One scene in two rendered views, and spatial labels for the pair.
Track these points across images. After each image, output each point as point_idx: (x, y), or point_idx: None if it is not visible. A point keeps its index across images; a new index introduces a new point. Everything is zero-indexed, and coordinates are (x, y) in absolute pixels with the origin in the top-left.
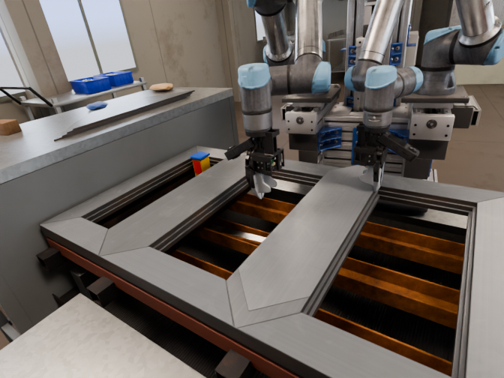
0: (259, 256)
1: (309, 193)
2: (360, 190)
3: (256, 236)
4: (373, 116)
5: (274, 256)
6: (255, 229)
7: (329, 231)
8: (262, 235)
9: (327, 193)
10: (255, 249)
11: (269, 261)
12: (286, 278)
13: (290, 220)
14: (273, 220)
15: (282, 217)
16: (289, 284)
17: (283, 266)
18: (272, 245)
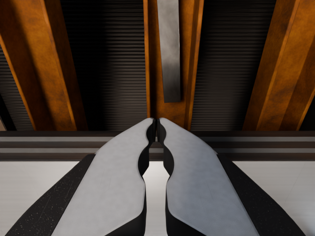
0: (5, 176)
1: (290, 164)
2: (307, 232)
3: (173, 25)
4: None
5: (31, 194)
6: (199, 3)
7: (148, 229)
8: (195, 25)
9: (293, 194)
10: (15, 161)
11: (14, 193)
12: (8, 221)
13: (149, 173)
14: (279, 1)
15: (279, 32)
16: (3, 226)
17: (24, 211)
18: (50, 180)
